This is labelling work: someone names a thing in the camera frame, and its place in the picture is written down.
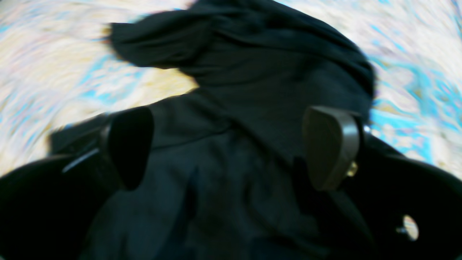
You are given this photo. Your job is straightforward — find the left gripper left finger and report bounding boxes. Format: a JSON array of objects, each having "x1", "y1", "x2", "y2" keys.
[{"x1": 0, "y1": 107, "x2": 154, "y2": 260}]

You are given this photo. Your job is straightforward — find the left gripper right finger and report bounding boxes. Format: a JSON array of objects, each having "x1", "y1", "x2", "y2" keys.
[{"x1": 302, "y1": 106, "x2": 461, "y2": 260}]

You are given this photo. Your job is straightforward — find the black t-shirt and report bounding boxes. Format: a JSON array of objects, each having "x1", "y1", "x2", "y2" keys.
[{"x1": 51, "y1": 0, "x2": 462, "y2": 260}]

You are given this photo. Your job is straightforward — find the patterned colourful tablecloth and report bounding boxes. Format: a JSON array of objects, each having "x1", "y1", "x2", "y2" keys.
[{"x1": 1, "y1": 0, "x2": 462, "y2": 178}]

